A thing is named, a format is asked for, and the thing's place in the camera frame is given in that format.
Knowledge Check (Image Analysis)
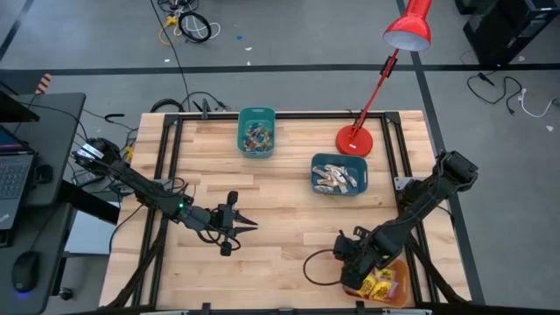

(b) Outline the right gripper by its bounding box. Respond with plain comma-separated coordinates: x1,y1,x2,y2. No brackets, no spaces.
333,226,397,291

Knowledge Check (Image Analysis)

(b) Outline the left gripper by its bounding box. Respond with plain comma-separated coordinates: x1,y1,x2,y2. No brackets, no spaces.
185,190,260,258

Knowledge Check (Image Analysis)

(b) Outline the orange plastic bin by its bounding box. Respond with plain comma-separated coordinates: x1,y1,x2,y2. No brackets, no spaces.
343,257,415,309

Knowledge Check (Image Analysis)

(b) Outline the light teal plastic bin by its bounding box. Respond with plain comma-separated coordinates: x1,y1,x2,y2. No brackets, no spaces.
236,107,277,159

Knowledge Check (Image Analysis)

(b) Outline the dark teal plastic bin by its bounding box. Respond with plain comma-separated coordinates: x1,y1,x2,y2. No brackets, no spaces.
310,152,369,197

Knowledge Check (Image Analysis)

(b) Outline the grey box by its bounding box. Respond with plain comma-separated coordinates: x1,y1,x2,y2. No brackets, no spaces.
64,208,122,256

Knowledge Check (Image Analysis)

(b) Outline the black power strip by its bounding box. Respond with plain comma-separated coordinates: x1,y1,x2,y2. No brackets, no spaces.
72,172,102,187

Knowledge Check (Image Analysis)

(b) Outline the small black desk device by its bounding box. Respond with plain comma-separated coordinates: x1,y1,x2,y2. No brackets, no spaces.
34,164,55,185

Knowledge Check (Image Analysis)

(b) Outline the dark desk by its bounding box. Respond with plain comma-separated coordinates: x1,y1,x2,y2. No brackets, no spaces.
0,91,88,315

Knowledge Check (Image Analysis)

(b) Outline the black computer mouse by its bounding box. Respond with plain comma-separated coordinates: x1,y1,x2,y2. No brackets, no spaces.
10,250,42,295

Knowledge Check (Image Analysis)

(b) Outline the red desk lamp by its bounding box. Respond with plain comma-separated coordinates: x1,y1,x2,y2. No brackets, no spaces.
335,0,433,158

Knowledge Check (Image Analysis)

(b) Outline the grey laptop computer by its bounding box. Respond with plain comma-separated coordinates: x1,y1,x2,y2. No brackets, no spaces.
0,123,36,220

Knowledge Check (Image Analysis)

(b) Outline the orange black striped marker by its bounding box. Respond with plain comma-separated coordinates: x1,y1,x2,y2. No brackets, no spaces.
34,73,53,96

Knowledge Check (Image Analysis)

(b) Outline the black flat screen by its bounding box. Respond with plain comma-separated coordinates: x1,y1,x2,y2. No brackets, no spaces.
0,80,41,123

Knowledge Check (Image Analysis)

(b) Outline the black computer tower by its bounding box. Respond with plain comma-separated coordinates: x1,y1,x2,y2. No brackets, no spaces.
462,0,560,67

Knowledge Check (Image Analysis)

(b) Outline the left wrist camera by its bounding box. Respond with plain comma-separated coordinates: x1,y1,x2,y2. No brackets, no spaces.
192,208,220,231

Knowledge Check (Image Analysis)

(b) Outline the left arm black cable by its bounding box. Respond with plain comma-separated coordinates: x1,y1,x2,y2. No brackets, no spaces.
174,177,242,251

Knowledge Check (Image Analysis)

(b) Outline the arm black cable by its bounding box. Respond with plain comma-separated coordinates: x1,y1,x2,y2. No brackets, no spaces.
302,248,349,287
174,177,242,251

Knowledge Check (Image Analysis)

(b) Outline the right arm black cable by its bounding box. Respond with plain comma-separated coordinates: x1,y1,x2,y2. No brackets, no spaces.
302,248,349,287

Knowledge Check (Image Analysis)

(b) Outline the black looped floor cable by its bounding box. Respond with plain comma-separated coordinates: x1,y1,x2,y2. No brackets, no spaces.
181,90,233,113

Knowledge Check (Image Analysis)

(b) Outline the long black cable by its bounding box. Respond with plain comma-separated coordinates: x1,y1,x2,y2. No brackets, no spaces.
150,0,193,113

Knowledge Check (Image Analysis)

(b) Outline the white cable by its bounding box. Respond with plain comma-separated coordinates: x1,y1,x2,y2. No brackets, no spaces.
172,21,222,40
518,87,559,119

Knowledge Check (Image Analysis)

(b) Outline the black cable with plug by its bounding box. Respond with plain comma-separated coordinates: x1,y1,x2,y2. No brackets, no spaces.
466,72,524,116

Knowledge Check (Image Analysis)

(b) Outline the black cable coil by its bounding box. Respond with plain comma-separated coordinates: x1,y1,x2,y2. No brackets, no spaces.
178,10,214,44

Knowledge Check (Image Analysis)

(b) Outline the yellow cable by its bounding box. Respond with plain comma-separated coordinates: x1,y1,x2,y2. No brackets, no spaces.
157,15,180,47

